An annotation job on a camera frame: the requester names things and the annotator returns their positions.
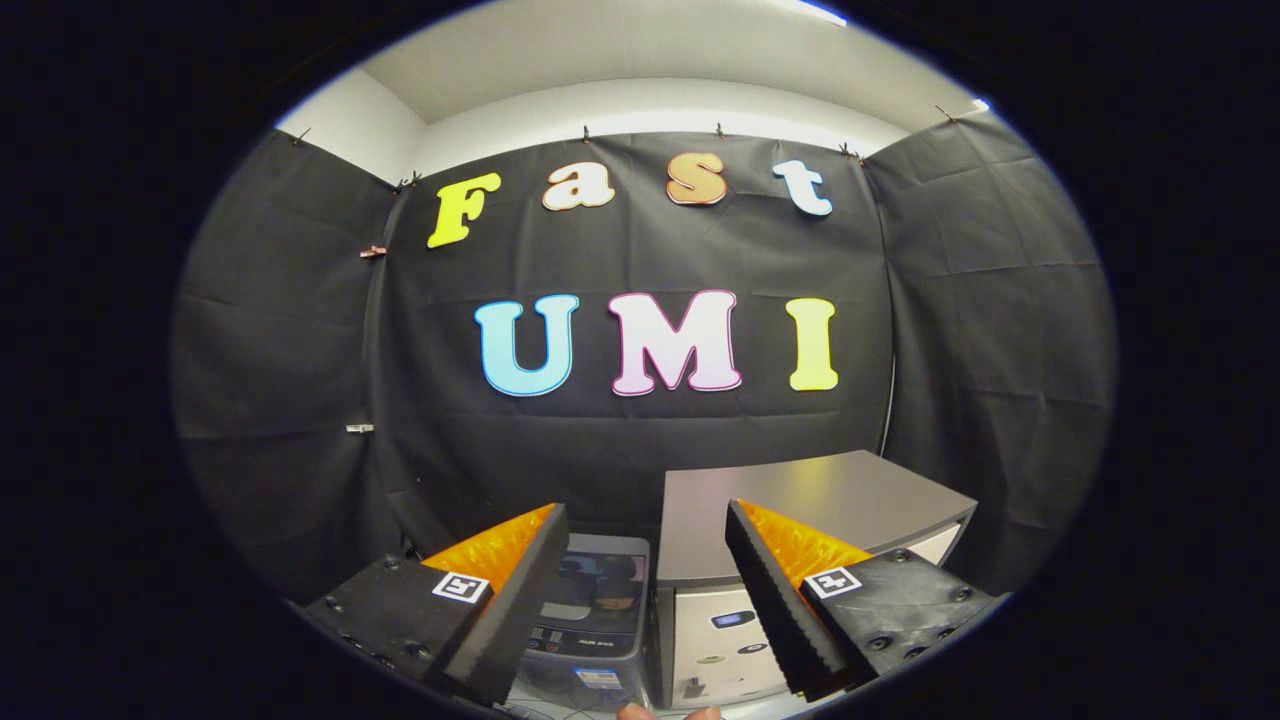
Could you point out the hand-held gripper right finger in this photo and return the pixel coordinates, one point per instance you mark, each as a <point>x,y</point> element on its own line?
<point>775,605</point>

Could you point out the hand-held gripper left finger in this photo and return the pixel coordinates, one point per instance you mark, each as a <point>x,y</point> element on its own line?
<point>520,600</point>

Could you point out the grey washing machine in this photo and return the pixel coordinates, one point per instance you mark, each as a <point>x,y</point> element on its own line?
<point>600,640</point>

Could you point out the grey cabinet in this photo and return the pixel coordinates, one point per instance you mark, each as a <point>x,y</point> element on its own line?
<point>800,500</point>

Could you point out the black backdrop cloth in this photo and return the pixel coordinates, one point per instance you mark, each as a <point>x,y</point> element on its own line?
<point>980,350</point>

